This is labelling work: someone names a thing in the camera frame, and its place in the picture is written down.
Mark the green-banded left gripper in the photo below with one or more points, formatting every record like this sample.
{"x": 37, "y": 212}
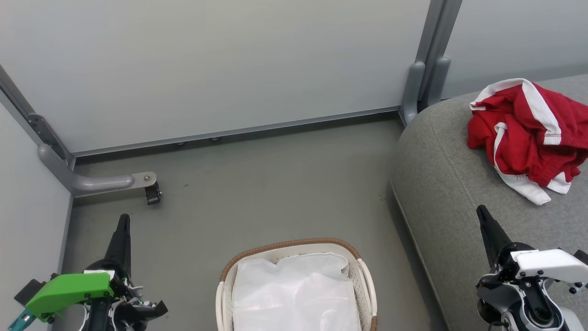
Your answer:
{"x": 69, "y": 289}

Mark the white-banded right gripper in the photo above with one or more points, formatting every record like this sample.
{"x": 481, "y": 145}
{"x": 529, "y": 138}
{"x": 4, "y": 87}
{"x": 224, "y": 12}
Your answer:
{"x": 551, "y": 264}

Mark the red and white garment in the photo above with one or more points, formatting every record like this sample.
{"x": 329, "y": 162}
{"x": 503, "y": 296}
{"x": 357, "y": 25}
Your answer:
{"x": 523, "y": 138}

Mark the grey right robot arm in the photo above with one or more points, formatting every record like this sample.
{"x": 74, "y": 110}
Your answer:
{"x": 528, "y": 308}

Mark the white basket with brown rim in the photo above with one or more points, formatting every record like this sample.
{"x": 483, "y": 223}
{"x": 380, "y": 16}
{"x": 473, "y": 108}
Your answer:
{"x": 363, "y": 276}

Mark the white plastic basket liner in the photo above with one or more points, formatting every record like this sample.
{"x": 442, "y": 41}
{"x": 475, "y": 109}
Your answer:
{"x": 294, "y": 294}

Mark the black caster brake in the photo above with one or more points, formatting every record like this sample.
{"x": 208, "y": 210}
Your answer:
{"x": 153, "y": 195}

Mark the grey partition support foot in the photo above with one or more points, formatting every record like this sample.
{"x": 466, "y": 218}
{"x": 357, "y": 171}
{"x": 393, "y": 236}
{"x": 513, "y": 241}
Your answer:
{"x": 436, "y": 80}
{"x": 411, "y": 92}
{"x": 92, "y": 183}

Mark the grey fabric sofa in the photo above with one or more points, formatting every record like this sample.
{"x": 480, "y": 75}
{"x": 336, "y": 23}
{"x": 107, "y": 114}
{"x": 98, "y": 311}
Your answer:
{"x": 441, "y": 184}

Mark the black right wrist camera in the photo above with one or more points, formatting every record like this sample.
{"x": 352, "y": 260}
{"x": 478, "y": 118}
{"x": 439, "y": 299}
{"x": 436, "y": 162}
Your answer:
{"x": 582, "y": 257}

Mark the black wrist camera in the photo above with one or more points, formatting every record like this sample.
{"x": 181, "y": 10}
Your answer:
{"x": 25, "y": 289}
{"x": 582, "y": 257}

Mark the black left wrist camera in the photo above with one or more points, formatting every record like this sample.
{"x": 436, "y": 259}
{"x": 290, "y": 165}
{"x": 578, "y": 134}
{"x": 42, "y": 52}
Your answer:
{"x": 25, "y": 289}

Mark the grey metal partition post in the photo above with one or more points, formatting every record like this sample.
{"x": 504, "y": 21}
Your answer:
{"x": 436, "y": 27}
{"x": 36, "y": 122}

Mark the grey metal partition bottom rail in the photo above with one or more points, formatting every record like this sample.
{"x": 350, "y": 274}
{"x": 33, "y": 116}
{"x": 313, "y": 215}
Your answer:
{"x": 229, "y": 132}

